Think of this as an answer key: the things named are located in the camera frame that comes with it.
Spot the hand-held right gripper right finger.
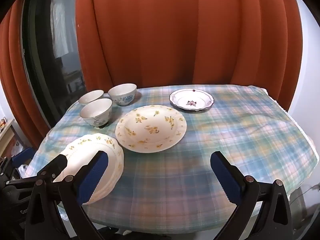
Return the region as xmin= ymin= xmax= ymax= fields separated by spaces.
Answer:
xmin=210 ymin=151 xmax=293 ymax=240

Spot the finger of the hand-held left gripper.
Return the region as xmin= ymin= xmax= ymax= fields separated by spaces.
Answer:
xmin=7 ymin=154 xmax=68 ymax=184
xmin=11 ymin=147 xmax=34 ymax=167

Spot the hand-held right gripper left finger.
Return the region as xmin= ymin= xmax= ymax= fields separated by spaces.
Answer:
xmin=24 ymin=150 xmax=109 ymax=240

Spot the large yellow floral plate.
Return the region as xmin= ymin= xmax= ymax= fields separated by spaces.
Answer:
xmin=115 ymin=104 xmax=187 ymax=153

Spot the red trim white plate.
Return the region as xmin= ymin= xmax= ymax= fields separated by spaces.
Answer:
xmin=169 ymin=88 xmax=215 ymax=111

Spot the blue print ceramic bowl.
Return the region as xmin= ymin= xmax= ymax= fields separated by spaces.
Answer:
xmin=108 ymin=83 xmax=138 ymax=106

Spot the wooden shelf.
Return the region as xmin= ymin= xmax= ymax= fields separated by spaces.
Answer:
xmin=0 ymin=117 xmax=16 ymax=155

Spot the plaid tablecloth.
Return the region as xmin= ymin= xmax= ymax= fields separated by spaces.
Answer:
xmin=25 ymin=84 xmax=319 ymax=232

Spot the white ceramic bowl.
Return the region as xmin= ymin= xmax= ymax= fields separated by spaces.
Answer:
xmin=80 ymin=98 xmax=113 ymax=128
xmin=78 ymin=89 xmax=105 ymax=106

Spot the orange curtain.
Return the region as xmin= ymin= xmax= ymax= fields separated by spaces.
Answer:
xmin=75 ymin=0 xmax=304 ymax=113
xmin=0 ymin=0 xmax=54 ymax=150

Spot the dark glass window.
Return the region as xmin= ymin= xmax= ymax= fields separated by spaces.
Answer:
xmin=21 ymin=0 xmax=88 ymax=130

